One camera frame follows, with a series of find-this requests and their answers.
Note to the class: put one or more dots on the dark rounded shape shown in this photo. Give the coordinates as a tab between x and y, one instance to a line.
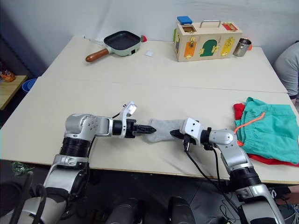
181	210
126	211

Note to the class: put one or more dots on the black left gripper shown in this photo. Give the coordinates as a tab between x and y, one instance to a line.
132	129

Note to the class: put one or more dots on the red t-shirt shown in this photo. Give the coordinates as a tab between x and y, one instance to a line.
238	112

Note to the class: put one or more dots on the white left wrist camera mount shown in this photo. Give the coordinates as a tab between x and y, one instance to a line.
129	109

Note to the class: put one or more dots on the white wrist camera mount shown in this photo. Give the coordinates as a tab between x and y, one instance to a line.
192	129
129	109

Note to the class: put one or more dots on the stainless steel cup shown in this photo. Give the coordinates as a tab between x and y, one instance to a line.
241	47

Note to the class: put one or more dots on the grey sock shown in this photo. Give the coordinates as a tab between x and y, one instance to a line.
161	130

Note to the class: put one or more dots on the thin white stick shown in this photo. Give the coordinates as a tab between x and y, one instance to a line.
92	40

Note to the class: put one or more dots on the small white square packet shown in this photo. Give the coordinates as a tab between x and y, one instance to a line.
149	53

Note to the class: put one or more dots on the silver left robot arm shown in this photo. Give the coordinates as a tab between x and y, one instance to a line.
77	130

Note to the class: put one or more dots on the orange item on shelf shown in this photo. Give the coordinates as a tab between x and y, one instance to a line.
7	76

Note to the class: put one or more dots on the blue plastic basin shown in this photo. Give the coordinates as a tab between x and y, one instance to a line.
29	85

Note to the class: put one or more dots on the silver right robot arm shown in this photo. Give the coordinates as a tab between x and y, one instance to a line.
231	149

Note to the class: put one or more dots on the wooden lock box toy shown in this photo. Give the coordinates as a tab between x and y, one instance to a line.
205	44

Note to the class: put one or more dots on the green crumpled scrap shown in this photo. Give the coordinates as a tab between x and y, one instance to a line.
22	168

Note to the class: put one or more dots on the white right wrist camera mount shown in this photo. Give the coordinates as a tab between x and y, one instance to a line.
192	129

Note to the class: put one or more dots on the small red object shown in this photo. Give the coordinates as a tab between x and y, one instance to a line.
144	39

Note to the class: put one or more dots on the green shorts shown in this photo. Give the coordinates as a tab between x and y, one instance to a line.
273	130

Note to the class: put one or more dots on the person in grey shirt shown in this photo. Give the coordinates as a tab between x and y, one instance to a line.
288	67

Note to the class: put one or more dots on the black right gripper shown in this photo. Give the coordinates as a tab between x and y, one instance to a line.
184	138

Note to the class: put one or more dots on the blue square lid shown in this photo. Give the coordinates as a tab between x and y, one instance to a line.
184	19

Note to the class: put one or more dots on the wooden side shelf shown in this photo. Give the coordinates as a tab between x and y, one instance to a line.
10	91

